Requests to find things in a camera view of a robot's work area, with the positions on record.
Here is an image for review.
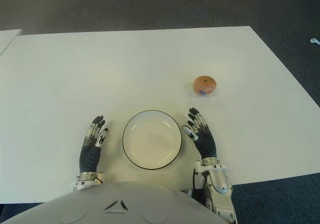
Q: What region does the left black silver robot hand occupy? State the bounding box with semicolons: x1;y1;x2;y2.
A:
79;114;109;174

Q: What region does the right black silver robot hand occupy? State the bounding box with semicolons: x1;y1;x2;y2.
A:
181;107;220;160

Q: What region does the red yellow apple with sticker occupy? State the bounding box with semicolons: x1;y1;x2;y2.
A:
192;75;218;97

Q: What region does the white plate with black rim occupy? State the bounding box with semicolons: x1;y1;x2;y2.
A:
122;109;183;170

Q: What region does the grey robot torso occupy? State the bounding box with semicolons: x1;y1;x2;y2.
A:
0;181;227;224

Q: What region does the white side table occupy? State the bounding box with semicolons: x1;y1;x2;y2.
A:
0;28;23;56

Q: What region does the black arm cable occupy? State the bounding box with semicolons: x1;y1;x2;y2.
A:
191;168;199;194

